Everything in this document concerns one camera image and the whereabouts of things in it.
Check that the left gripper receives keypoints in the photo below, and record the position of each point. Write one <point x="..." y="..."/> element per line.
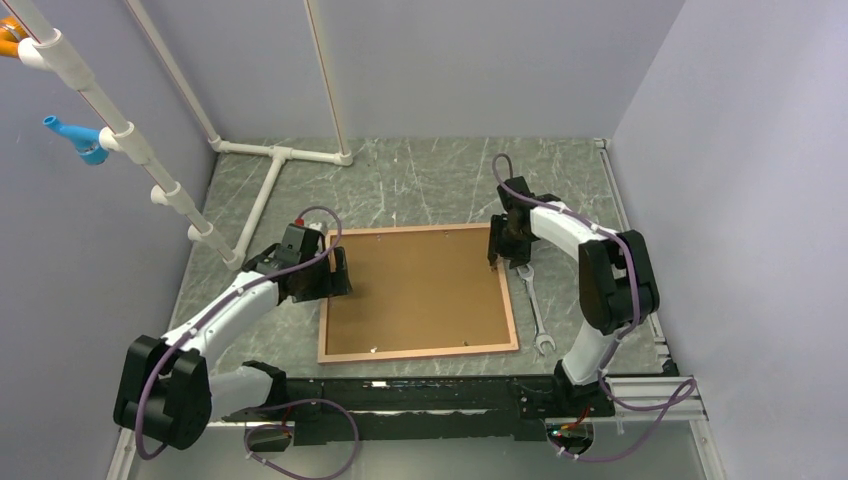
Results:
<point x="334" y="283"/>

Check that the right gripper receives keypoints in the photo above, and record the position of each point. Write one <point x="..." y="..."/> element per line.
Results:
<point x="516" y="256"/>

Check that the brown backing board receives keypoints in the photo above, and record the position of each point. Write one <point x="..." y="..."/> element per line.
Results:
<point x="417" y="291"/>

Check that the wooden picture frame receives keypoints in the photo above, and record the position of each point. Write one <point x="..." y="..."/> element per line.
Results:
<point x="424" y="354"/>

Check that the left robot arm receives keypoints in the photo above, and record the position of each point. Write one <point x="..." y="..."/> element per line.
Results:
<point x="167" y="391"/>

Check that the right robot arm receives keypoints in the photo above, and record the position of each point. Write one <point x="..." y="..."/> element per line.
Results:
<point x="616" y="284"/>

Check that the silver wrench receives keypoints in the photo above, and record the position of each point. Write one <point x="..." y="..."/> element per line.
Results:
<point x="542" y="338"/>

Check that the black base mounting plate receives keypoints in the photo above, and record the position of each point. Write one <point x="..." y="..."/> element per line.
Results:
<point x="423" y="408"/>

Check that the blue pipe fitting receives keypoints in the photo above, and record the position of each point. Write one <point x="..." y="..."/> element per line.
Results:
<point x="85" y="141"/>

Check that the white PVC pipe stand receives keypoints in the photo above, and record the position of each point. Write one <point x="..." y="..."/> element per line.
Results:
<point x="49" y="49"/>

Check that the orange pipe fitting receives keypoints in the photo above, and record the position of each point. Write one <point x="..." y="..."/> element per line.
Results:
<point x="12" y="33"/>

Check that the aluminium rail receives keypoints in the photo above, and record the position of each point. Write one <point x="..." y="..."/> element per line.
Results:
<point x="640" y="403"/>

